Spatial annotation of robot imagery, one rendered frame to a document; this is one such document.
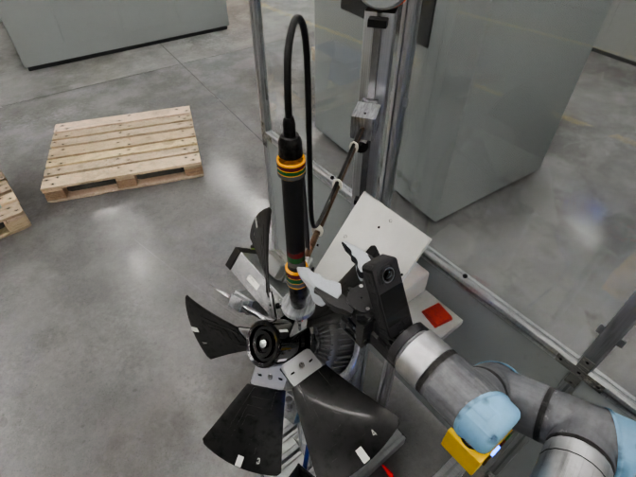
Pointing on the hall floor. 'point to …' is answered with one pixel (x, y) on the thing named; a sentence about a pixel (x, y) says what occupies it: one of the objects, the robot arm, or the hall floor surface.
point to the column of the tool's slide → (376, 94)
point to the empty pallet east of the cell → (120, 152)
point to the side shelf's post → (385, 383)
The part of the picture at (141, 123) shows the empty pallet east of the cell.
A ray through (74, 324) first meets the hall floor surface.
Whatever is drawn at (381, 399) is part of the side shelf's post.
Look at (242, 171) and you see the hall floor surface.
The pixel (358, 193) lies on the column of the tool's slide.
